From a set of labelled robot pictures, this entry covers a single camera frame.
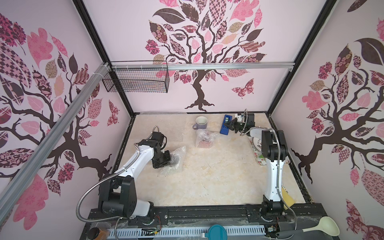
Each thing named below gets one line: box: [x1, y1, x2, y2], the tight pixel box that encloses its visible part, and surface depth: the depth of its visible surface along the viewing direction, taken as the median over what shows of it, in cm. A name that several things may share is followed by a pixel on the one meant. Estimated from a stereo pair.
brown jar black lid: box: [87, 227, 109, 240], surface depth 66 cm
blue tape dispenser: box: [219, 114, 233, 135], surface depth 109 cm
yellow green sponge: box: [281, 187, 296, 210], surface depth 81 cm
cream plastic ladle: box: [302, 216, 340, 236], surface depth 71 cm
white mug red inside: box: [169, 153, 180, 165], surface depth 85 cm
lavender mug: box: [192, 116, 208, 130], surface depth 109 cm
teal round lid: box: [205, 224, 228, 240], surface depth 64 cm
